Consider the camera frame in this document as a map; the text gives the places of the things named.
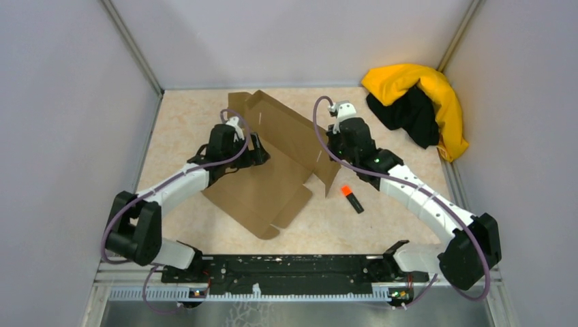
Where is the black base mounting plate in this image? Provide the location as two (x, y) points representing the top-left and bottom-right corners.
(161, 254), (429, 296)

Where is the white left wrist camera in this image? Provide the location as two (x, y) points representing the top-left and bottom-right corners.
(225, 116), (245, 142)

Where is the black cloth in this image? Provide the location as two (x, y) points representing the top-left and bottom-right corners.
(366, 85), (440, 149)

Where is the brown cardboard box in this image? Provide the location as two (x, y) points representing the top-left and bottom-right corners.
(202, 91), (340, 240)

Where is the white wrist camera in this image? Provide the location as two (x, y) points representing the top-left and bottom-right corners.
(328, 101), (357, 134)
(225, 116), (245, 142)

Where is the orange black marker pen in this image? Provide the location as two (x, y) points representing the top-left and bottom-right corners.
(341, 185), (364, 214)

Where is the yellow cloth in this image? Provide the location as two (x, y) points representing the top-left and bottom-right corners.
(361, 63), (469, 162)

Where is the aluminium frame rail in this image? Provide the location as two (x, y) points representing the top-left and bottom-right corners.
(81, 255), (518, 327)

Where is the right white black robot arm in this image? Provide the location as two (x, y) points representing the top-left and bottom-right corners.
(326, 117), (502, 291)

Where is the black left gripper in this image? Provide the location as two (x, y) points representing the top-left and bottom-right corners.
(223, 131), (270, 169)

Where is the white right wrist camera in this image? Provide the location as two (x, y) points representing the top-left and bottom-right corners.
(328, 101), (357, 134)

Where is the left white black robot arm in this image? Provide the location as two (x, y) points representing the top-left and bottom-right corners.
(101, 123), (270, 282)

